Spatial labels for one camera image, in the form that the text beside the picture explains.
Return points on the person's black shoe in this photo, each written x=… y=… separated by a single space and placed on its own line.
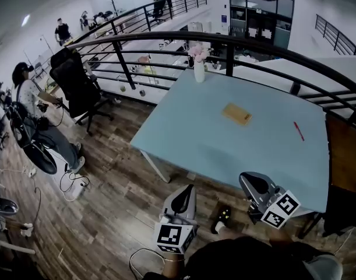
x=222 y=217

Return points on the person's left forearm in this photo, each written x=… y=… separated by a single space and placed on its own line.
x=173 y=268

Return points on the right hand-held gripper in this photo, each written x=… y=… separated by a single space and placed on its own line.
x=282 y=206

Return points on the pink flowers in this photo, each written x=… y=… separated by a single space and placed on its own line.
x=198 y=51

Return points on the white vase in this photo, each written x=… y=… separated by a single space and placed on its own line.
x=199 y=71

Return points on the brown notebook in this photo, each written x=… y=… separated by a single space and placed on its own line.
x=236 y=114

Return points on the black framed glass partition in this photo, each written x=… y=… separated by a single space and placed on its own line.
x=262 y=13

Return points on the white power strip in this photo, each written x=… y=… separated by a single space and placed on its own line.
x=77 y=192

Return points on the red pen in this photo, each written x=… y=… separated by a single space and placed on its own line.
x=299 y=131

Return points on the black coat rack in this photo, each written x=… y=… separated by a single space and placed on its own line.
x=112 y=1

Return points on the black metal railing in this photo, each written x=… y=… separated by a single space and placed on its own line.
x=338 y=36
x=166 y=35

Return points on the person's grey garment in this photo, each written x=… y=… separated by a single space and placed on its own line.
x=323 y=268

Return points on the person's right forearm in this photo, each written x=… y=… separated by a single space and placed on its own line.
x=279 y=236

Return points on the brown wooden table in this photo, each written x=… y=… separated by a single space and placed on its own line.
x=346 y=153

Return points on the black office chair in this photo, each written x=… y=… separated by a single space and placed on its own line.
x=75 y=86

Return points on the person's black top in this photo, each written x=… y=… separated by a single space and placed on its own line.
x=239 y=261

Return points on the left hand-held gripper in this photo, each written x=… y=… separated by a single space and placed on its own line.
x=169 y=238

